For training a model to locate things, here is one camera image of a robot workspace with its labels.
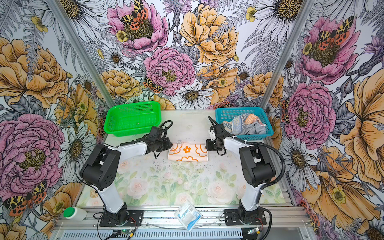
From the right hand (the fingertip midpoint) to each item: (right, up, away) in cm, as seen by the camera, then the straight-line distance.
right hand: (208, 150), depth 96 cm
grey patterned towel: (+28, +17, +11) cm, 35 cm away
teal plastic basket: (+41, +24, +12) cm, 49 cm away
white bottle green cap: (-62, -24, -27) cm, 72 cm away
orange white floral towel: (-13, -1, +1) cm, 13 cm away
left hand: (-24, +1, +1) cm, 24 cm away
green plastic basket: (-56, +21, +19) cm, 63 cm away
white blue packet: (-11, -28, -21) cm, 37 cm away
